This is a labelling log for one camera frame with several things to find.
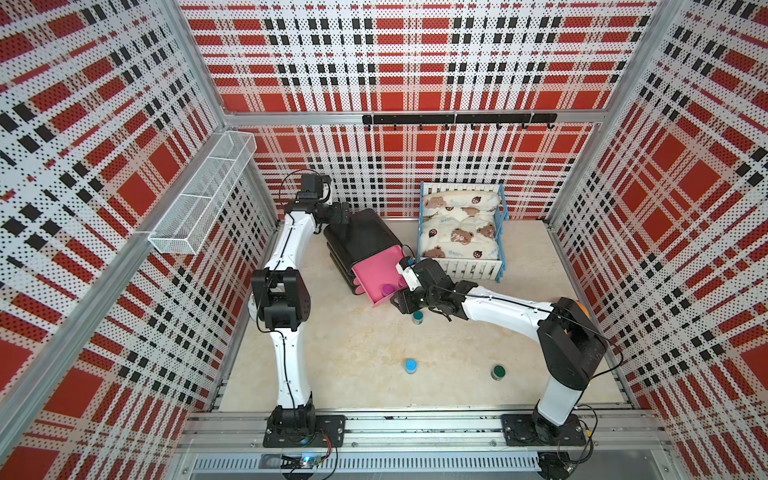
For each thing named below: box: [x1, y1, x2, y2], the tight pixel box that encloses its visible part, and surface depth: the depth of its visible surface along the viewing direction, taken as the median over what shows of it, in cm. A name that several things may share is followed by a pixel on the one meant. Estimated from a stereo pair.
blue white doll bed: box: [417, 181, 509, 283], surface depth 107 cm
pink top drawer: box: [351, 245, 407, 307], surface depth 90 cm
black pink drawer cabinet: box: [324, 208, 406, 307], surface depth 92 cm
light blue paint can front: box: [405, 359, 417, 375], surface depth 84 cm
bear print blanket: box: [420, 190, 501, 259], surface depth 107 cm
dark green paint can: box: [491, 365, 506, 381], surface depth 83 cm
